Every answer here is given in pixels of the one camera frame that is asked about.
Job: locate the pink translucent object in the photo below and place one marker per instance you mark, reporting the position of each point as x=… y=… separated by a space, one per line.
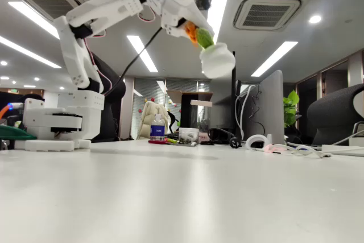
x=274 y=148

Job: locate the black mesh office chair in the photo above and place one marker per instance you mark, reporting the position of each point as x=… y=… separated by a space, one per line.
x=113 y=89
x=332 y=112

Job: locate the crochet sunflower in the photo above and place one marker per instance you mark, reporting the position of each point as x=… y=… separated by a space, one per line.
x=217 y=61

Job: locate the white flat power strip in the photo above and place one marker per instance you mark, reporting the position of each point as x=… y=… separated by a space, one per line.
x=341 y=149

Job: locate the thin black-edged monitor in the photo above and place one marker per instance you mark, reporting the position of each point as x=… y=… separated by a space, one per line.
x=233 y=98

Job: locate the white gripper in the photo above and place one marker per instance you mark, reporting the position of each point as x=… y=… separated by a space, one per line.
x=177 y=12

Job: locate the grey monitor back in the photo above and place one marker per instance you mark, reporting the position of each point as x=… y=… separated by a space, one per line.
x=270 y=103

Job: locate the clear bottle with blue label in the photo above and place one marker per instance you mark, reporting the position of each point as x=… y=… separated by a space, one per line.
x=157 y=132

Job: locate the green highlighter pen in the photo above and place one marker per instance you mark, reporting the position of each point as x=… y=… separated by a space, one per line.
x=173 y=141

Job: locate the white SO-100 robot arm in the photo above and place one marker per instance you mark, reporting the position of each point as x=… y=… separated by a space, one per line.
x=111 y=4

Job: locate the brown cardboard box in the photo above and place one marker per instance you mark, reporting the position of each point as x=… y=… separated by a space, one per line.
x=177 y=96

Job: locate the ceiling air conditioner vent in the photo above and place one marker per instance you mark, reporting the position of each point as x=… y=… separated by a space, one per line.
x=267 y=12
x=48 y=4

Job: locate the red pen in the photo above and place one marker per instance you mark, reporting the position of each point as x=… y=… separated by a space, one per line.
x=157 y=141

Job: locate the round ceiling downlight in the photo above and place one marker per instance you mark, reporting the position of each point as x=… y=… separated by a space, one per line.
x=315 y=19

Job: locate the green leafy plant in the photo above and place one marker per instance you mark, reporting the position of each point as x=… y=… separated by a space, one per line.
x=290 y=109

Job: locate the clear plastic container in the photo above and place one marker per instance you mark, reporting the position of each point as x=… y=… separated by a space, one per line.
x=187 y=136

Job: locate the small pink box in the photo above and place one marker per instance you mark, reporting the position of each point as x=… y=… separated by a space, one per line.
x=204 y=137

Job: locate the cream padded jacket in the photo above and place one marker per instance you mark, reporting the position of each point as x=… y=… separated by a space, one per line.
x=148 y=117

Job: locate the green flat object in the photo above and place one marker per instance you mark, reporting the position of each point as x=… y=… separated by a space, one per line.
x=14 y=133

